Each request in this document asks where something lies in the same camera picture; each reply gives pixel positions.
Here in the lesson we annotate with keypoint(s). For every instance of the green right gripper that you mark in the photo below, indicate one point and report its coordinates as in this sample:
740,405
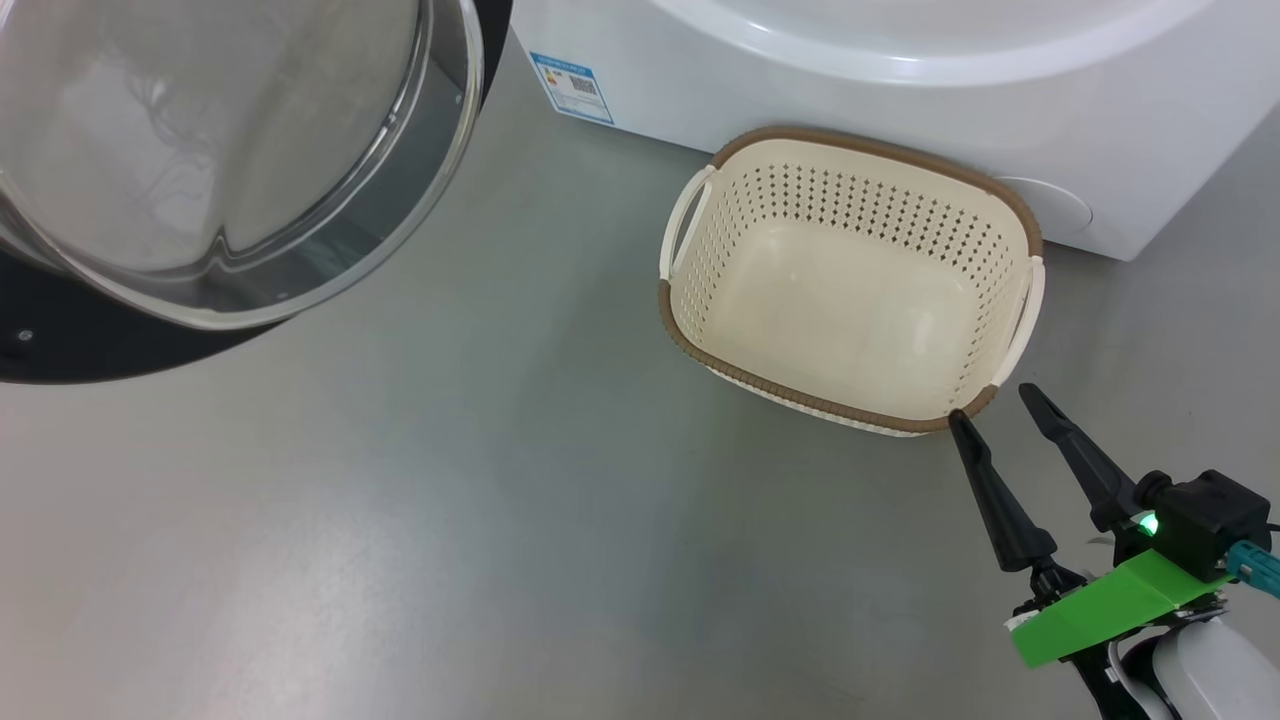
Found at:
1110,605

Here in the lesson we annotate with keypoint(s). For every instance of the black round glass door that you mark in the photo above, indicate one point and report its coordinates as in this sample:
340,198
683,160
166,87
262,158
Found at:
120,340

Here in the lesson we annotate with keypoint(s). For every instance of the cream perforated laundry basket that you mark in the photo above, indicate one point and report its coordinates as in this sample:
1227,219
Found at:
850,310

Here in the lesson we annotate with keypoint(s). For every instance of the white washing machine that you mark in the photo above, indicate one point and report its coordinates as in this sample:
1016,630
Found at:
900,90

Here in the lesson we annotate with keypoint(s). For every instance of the round white filter cover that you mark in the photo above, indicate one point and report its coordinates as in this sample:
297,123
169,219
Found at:
1060,210

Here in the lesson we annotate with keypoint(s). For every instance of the blue energy label sticker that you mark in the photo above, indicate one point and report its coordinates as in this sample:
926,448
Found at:
572,88

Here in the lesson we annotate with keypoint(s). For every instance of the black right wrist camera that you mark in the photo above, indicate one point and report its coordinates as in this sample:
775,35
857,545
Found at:
1215,520

